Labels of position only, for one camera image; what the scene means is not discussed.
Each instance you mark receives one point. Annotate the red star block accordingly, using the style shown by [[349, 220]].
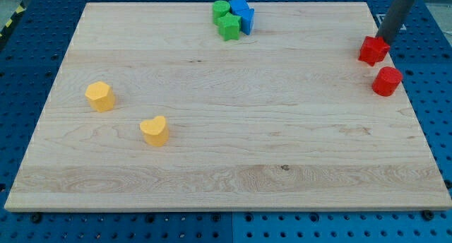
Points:
[[373, 50]]

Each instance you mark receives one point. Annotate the green star block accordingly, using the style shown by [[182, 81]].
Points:
[[229, 26]]

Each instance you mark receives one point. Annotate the yellow heart block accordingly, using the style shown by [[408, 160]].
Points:
[[155, 131]]

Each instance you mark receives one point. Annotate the light wooden board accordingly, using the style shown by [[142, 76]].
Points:
[[283, 119]]

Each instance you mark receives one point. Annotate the blue triangle block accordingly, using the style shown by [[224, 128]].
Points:
[[247, 20]]

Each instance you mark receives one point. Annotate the green cylinder block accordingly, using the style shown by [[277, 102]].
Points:
[[220, 9]]

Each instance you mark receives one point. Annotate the blue cube block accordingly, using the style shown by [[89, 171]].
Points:
[[238, 5]]

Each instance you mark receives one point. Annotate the yellow hexagon block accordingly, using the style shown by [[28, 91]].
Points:
[[100, 96]]

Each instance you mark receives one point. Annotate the red cylinder block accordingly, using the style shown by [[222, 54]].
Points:
[[386, 81]]

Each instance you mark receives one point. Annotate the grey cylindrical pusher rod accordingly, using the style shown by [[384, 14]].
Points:
[[393, 20]]

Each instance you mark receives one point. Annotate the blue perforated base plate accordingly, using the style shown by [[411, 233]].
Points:
[[29, 64]]

